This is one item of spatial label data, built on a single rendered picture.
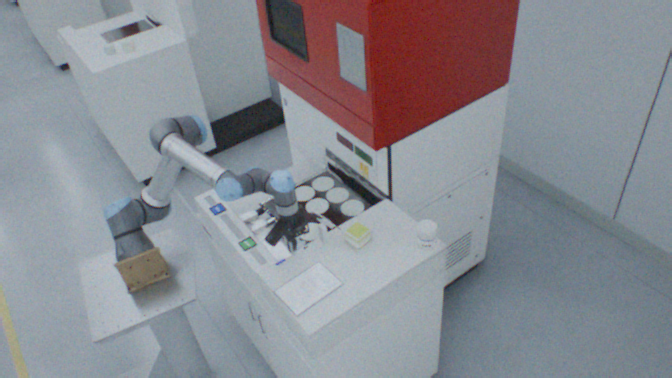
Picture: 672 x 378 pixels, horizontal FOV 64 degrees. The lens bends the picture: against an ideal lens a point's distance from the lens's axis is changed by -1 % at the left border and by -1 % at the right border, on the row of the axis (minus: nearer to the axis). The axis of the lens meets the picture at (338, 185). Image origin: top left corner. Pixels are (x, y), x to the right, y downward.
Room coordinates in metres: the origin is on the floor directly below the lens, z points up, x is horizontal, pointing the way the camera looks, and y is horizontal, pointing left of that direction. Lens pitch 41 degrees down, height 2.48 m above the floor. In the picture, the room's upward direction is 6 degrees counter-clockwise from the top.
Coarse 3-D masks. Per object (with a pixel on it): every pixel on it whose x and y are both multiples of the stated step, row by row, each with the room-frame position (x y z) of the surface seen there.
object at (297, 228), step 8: (280, 216) 1.37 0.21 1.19; (288, 216) 1.35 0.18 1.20; (296, 216) 1.39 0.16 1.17; (304, 216) 1.40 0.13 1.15; (296, 224) 1.38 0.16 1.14; (304, 224) 1.38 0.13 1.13; (288, 232) 1.35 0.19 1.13; (296, 232) 1.37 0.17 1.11; (304, 232) 1.37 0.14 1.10; (288, 240) 1.35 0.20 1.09
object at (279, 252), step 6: (258, 234) 1.60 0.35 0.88; (264, 234) 1.60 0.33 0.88; (264, 240) 1.57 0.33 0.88; (270, 246) 1.53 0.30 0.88; (276, 246) 1.53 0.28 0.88; (282, 246) 1.52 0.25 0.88; (276, 252) 1.49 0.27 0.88; (282, 252) 1.49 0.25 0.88; (288, 252) 1.49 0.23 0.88; (276, 258) 1.46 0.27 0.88; (282, 258) 1.46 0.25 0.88
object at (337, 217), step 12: (312, 180) 1.89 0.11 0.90; (336, 180) 1.88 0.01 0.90; (324, 192) 1.80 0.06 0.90; (348, 192) 1.79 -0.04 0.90; (264, 204) 1.77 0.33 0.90; (300, 204) 1.74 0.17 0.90; (336, 204) 1.72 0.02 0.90; (276, 216) 1.68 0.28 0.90; (312, 216) 1.66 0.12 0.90; (324, 216) 1.65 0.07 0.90; (336, 216) 1.64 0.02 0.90; (348, 216) 1.64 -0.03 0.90; (300, 240) 1.53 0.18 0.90
